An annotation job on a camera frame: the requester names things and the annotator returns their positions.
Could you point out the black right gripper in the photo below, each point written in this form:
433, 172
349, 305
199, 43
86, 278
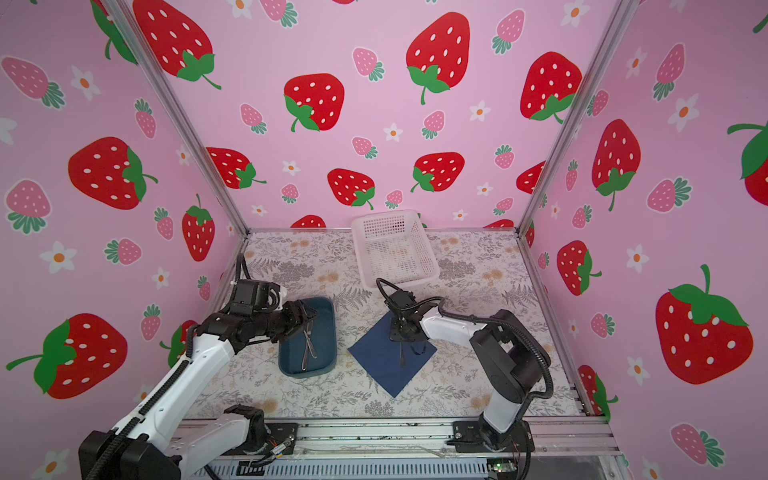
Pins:
393, 333

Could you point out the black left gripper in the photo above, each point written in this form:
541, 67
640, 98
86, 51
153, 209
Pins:
295, 322

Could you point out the dark blue paper napkin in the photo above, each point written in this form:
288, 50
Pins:
379, 357

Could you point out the silver metal fork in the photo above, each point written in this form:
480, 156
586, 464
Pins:
309, 350

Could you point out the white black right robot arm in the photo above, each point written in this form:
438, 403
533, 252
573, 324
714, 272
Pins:
516, 365

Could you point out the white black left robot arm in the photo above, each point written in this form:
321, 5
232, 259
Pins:
141, 445

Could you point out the white perforated plastic basket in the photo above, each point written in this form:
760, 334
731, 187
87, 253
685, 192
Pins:
393, 246

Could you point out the dark teal plastic tray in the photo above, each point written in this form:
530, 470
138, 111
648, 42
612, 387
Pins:
324, 339

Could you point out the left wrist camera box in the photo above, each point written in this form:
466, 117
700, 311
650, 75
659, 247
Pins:
250, 297

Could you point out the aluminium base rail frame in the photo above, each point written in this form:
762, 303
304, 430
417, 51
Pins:
426, 448

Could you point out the aluminium corner post left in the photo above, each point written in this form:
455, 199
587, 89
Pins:
121, 11

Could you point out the aluminium corner post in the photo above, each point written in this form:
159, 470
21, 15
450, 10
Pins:
616, 28
121, 11

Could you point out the aluminium corner post right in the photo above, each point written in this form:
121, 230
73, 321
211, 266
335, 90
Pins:
616, 28

